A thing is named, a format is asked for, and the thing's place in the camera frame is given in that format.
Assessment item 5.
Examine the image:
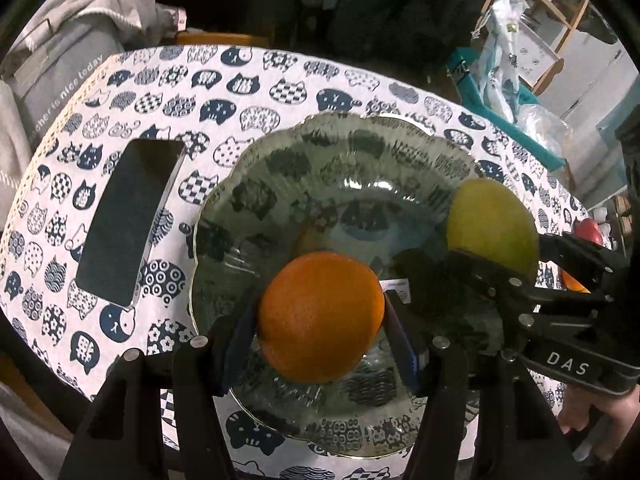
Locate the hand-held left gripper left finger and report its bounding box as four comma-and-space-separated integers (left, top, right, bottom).
57, 294, 263, 480

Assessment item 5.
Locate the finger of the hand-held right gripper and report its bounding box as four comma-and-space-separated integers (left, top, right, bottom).
537, 232, 635, 302
394, 248, 610, 352

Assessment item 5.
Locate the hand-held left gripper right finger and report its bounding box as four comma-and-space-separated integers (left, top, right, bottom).
382, 291, 586, 480

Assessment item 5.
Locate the small mandarin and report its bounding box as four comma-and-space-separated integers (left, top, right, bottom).
560, 269, 592, 295

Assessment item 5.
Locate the green pear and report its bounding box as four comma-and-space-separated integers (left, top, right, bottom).
445, 178, 541, 281

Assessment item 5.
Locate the orange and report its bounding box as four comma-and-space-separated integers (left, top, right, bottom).
257, 251, 387, 383

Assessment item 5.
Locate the scalloped glass plate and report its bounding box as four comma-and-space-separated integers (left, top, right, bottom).
190, 112, 526, 458

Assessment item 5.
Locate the person's right hand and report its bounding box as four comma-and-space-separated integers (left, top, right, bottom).
557, 389, 640, 464

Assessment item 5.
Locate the red apple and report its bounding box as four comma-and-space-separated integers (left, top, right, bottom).
575, 218, 603, 247

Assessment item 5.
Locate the clear plastic bag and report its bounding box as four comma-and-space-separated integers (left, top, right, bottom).
515, 104, 576, 161

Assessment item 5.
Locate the black smartphone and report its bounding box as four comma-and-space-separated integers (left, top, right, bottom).
75, 139, 187, 307

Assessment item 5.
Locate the wooden shelf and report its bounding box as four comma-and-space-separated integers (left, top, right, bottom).
480, 0, 588, 96

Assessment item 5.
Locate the cat print tablecloth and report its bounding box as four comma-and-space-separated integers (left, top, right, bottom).
0, 44, 608, 480

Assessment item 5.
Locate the wooden chair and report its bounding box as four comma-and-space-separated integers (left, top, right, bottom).
82, 0, 273, 50

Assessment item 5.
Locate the light grey blanket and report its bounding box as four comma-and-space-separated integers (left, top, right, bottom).
0, 80, 33, 201

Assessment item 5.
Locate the grey fabric cushion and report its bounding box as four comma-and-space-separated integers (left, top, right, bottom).
7, 20, 123, 138

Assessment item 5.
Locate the grey towel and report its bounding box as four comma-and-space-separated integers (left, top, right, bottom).
30, 0, 173, 53

